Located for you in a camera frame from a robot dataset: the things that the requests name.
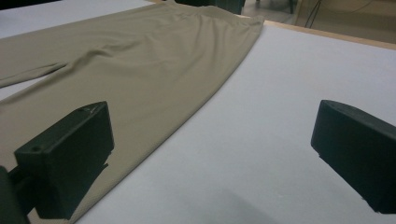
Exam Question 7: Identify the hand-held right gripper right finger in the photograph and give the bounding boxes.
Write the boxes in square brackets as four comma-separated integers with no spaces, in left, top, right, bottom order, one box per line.
[310,99,396,215]

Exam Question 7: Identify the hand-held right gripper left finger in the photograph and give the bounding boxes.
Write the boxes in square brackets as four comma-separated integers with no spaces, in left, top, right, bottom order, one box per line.
[13,101,115,220]

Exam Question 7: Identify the khaki pants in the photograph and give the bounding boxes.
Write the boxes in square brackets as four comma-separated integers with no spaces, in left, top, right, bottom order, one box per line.
[0,1,265,224]

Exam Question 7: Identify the white board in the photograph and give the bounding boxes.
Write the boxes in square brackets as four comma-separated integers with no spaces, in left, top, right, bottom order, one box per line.
[0,0,396,224]

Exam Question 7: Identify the beige wooden platform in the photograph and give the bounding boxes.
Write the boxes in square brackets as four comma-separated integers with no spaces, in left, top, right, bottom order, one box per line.
[293,0,396,45]

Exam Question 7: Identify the black hanging cable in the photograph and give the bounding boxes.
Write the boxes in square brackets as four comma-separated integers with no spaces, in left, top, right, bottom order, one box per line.
[304,0,323,30]

